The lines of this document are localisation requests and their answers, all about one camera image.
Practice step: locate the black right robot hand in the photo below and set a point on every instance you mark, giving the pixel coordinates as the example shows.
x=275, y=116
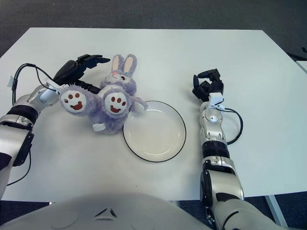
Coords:
x=206, y=88

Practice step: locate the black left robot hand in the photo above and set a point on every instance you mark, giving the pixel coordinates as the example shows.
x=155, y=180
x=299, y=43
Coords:
x=69, y=72

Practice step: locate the purple bunny plush doll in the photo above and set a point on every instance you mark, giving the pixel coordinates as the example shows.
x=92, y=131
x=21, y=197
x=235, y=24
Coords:
x=115, y=119

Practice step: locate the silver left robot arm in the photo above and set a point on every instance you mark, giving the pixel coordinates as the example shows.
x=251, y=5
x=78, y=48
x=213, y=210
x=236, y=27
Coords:
x=14, y=134

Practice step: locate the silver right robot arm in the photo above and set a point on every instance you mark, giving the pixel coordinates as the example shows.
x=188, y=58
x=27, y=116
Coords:
x=212, y=129

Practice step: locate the white plate with black rim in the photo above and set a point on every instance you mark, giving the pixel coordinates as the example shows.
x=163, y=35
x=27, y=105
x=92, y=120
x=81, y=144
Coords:
x=154, y=134

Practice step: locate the white neighbouring table corner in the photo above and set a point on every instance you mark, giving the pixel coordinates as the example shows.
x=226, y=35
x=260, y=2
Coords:
x=302, y=67

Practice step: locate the grey metal table leg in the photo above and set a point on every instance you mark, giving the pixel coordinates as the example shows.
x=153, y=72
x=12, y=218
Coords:
x=275, y=207

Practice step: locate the grey robot torso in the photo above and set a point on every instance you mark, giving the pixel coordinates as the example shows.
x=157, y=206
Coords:
x=108, y=215

